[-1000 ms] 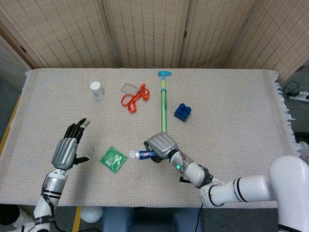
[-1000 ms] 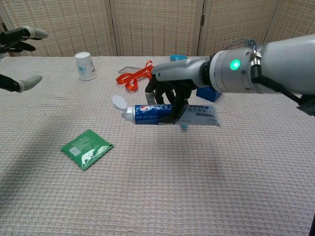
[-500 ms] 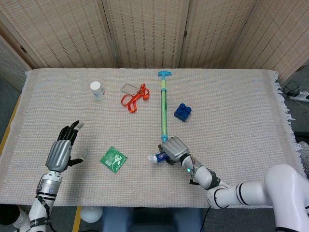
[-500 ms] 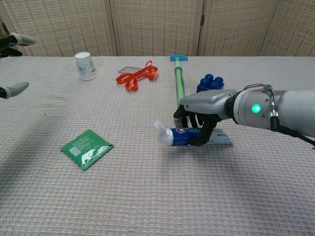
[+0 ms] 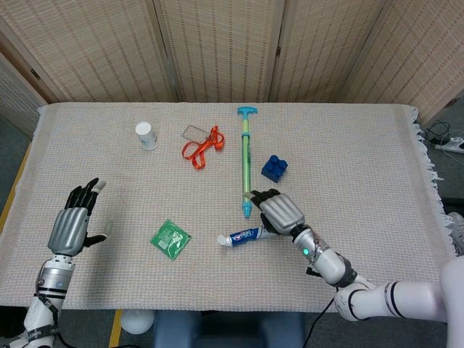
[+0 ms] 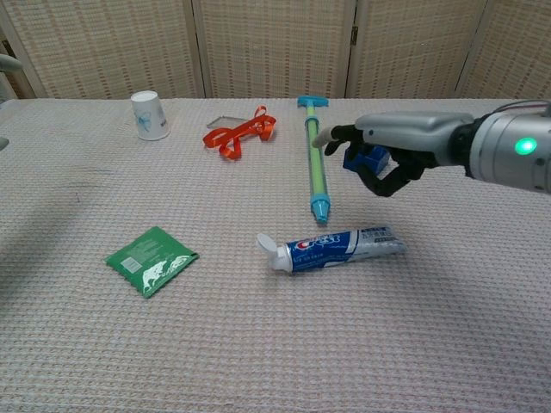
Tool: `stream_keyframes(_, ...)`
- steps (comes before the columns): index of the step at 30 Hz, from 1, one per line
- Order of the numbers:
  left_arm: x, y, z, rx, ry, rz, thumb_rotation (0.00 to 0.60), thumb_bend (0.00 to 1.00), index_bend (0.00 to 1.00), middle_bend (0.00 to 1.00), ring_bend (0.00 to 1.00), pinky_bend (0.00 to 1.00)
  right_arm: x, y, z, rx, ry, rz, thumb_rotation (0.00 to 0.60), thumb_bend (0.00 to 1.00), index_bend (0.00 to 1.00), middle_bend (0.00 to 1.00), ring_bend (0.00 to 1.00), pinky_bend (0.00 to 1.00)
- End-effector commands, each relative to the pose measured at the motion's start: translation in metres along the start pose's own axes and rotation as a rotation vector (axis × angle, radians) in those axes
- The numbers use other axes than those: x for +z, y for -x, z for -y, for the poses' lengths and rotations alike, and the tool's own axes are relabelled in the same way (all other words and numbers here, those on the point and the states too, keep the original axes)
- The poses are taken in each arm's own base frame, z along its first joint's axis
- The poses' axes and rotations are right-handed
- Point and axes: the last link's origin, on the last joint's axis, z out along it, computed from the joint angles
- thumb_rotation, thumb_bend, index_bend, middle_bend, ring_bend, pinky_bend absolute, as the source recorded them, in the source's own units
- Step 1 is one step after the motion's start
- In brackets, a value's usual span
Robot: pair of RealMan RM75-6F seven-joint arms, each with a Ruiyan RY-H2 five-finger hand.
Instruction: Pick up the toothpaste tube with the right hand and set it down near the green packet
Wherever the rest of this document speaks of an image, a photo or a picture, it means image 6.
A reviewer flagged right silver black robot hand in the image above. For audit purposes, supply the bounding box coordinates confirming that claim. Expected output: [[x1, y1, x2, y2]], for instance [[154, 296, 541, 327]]
[[312, 110, 474, 199]]

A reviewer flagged blue white toothpaste tube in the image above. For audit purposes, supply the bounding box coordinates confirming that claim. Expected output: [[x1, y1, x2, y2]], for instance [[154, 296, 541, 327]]
[[256, 224, 407, 277]]

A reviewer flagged blue building block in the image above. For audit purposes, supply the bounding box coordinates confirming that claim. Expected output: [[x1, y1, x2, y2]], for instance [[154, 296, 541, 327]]
[[342, 144, 391, 176]]

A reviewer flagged teal green water pump toy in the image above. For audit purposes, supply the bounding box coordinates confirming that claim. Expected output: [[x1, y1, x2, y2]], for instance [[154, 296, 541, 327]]
[[296, 95, 334, 225]]

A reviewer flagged bamboo folding screen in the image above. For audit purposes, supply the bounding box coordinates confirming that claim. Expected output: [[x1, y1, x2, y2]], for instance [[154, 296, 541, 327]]
[[0, 0, 551, 102]]

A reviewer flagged clear badge holder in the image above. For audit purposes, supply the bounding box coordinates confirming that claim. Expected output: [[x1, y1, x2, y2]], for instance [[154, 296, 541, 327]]
[[206, 114, 247, 131]]

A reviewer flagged white paper cup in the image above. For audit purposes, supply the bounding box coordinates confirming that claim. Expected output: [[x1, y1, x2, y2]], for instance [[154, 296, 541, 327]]
[[130, 89, 170, 142]]

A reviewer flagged pale woven tablecloth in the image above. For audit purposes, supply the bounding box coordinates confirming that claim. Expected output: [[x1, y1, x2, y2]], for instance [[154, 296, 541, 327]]
[[0, 97, 551, 413]]

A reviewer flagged green foil sachet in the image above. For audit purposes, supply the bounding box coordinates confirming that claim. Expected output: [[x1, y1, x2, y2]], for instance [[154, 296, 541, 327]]
[[104, 225, 201, 299]]

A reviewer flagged orange lanyard ribbon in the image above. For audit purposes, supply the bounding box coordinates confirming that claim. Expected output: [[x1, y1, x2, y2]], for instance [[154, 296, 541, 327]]
[[202, 105, 277, 162]]

